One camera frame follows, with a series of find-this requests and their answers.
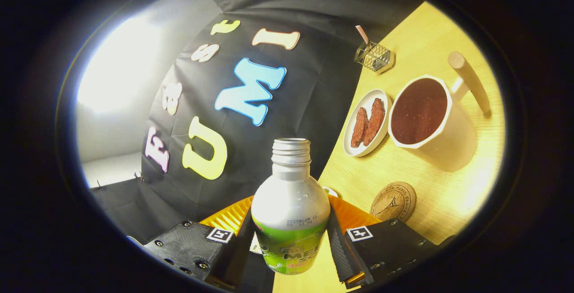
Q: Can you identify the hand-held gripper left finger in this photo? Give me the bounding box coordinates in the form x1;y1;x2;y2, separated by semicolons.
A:
143;196;256;290

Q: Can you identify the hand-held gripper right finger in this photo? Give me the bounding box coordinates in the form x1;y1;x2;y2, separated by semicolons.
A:
326;194;442;290

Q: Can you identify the round cork coaster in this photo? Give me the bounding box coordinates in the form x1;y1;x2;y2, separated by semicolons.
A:
370;182;417;223

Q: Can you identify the silver green-label juice bottle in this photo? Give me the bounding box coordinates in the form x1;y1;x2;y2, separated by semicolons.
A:
250;138;331;276

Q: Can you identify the white cup with wooden handle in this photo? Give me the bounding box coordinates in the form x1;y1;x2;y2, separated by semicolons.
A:
388;52;492;172

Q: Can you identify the white oval plate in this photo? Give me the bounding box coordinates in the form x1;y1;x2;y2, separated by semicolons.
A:
343;89;393;157

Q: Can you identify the wooden table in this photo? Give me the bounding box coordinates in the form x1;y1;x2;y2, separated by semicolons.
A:
271;0;506;293

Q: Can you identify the brown meat strip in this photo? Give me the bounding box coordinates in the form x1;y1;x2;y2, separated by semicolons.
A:
363;98;386;146
351;107;369;149

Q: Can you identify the wire mesh holder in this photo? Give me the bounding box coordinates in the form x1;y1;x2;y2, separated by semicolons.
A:
354;41;396;74

